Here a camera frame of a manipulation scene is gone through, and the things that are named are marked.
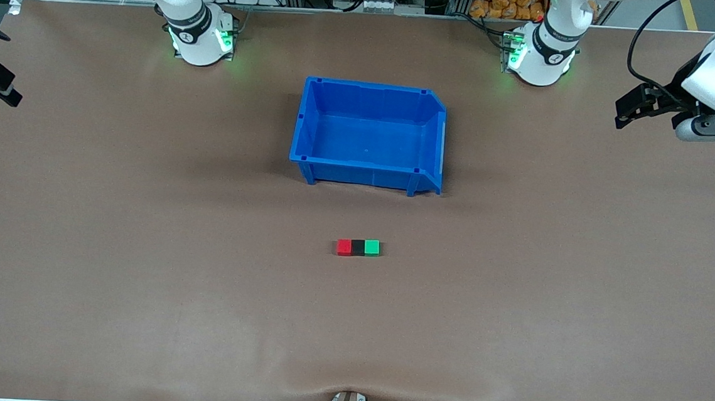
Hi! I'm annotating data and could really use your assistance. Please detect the blue plastic storage bin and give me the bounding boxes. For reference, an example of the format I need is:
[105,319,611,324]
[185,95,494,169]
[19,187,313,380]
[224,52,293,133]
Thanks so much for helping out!
[288,75,450,199]

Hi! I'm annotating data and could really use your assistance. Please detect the orange snack bag pile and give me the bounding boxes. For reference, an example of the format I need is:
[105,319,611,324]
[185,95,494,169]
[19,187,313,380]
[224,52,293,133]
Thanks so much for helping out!
[469,0,548,24]

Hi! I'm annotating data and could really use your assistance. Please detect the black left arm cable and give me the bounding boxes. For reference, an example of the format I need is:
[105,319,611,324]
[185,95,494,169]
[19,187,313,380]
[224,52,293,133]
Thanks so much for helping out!
[626,0,709,99]

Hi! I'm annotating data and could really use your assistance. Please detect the brown table mat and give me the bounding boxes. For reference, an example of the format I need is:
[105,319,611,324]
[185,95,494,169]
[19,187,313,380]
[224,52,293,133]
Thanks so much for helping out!
[0,0,715,401]

